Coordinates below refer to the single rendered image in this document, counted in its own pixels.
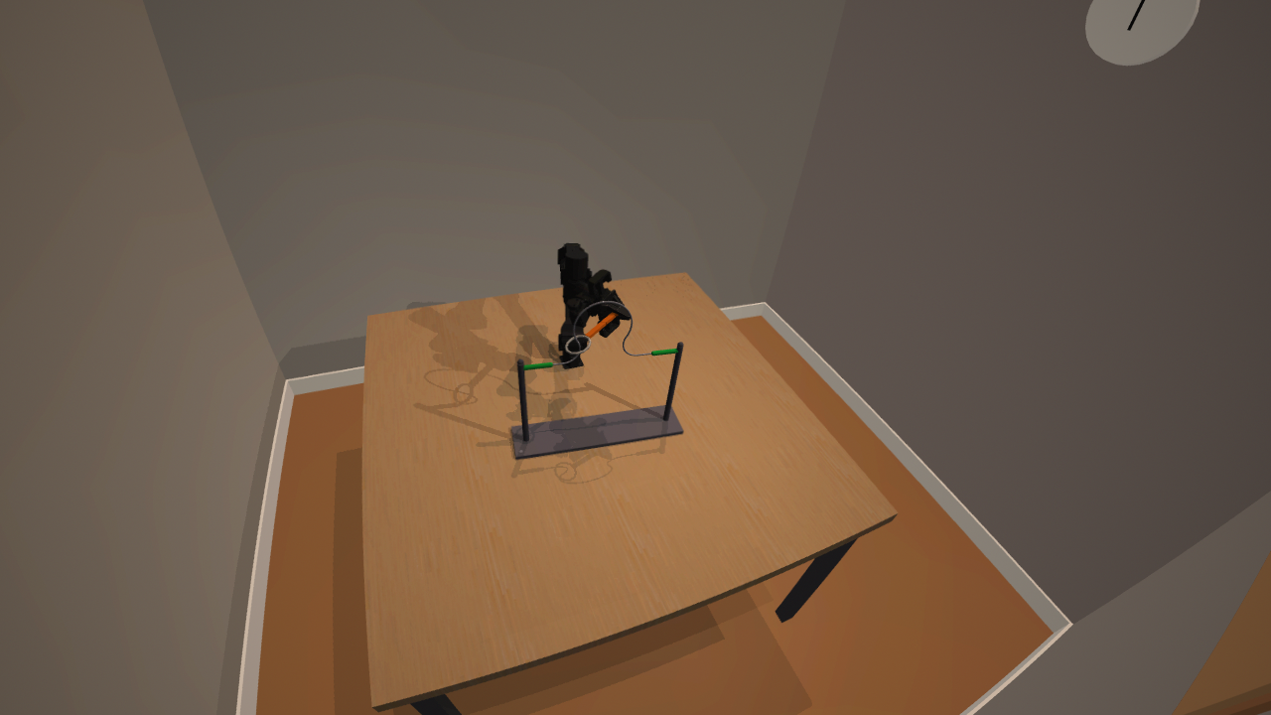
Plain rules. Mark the orange bar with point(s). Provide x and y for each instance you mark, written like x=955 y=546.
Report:
x=591 y=333

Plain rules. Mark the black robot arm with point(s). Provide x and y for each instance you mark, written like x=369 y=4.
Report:
x=574 y=270

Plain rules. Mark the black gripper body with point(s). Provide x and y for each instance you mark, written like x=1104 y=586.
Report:
x=595 y=289

